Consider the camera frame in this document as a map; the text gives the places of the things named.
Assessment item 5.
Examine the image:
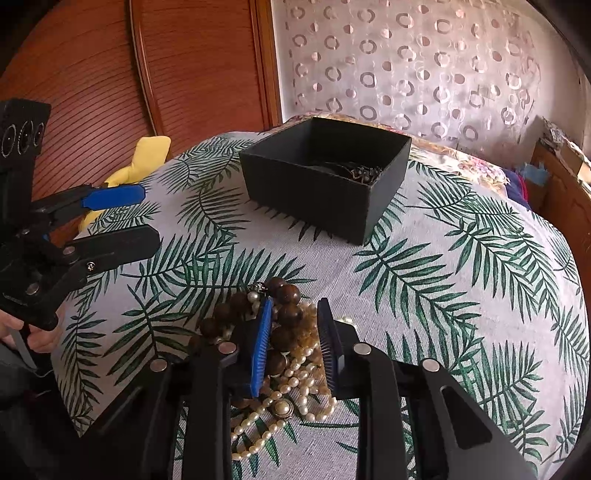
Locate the leaf print blanket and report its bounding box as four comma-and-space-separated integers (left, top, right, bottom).
51, 131, 591, 480

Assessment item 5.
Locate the wooden wardrobe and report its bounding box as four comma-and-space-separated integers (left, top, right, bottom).
0, 0, 283, 259

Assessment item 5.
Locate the yellow plush toy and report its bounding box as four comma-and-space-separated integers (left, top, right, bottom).
78, 135, 172, 232

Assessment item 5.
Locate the patterned bag pile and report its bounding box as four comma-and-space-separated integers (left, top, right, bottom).
539, 115, 574, 149

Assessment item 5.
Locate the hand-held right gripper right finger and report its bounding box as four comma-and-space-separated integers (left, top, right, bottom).
316, 298, 541, 480

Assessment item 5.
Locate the pile of bracelets and clips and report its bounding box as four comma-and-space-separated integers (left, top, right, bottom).
228, 295, 354, 462

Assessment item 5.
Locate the dark chain necklace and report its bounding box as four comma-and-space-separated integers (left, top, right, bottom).
308, 159, 385, 186

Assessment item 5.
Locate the circle pattern sheer curtain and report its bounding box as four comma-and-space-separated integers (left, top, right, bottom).
271, 0, 544, 154

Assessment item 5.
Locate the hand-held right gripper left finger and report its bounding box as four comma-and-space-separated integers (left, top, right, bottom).
83, 299, 275, 480

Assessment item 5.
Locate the wooden side cabinet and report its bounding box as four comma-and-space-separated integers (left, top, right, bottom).
530, 138, 591, 247

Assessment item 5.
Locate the brown wooden bead bracelet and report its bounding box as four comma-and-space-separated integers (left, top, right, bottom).
189, 277, 305, 377

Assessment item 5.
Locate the blue plastic bag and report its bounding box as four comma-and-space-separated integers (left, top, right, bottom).
522, 163, 549, 186

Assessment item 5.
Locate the amber bead bracelet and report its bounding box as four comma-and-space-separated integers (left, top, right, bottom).
294, 305, 325, 352

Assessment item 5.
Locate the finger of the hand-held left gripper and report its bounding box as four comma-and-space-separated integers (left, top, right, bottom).
59, 224, 161, 274
30, 184, 147, 227

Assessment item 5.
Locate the person's left hand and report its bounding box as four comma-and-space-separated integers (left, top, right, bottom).
0, 307, 59, 354

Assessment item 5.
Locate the black box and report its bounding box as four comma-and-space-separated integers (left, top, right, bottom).
239, 116, 413, 246

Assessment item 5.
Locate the cardboard box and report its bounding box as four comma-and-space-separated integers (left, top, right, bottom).
553, 142, 591, 186

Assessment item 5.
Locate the dark blue quilt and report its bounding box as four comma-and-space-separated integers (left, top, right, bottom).
500, 168, 533, 205

